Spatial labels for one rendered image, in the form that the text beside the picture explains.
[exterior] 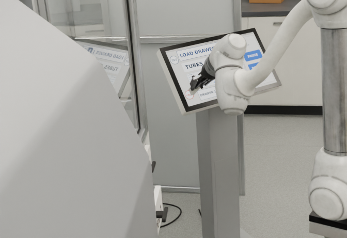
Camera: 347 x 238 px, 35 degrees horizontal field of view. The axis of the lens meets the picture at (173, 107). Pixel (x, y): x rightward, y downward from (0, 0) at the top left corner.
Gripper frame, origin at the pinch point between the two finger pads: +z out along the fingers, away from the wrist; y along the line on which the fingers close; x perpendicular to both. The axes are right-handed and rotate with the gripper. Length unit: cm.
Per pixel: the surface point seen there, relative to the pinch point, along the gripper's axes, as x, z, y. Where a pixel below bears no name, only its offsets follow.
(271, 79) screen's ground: 3.3, 6.1, -43.2
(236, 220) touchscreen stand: 55, 60, -27
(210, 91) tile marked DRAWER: 1.0, 6.1, -10.5
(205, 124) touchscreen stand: 9.8, 27.0, -13.5
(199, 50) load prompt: -18.5, 6.2, -13.5
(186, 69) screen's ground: -11.3, 6.2, -3.9
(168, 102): -27, 100, -37
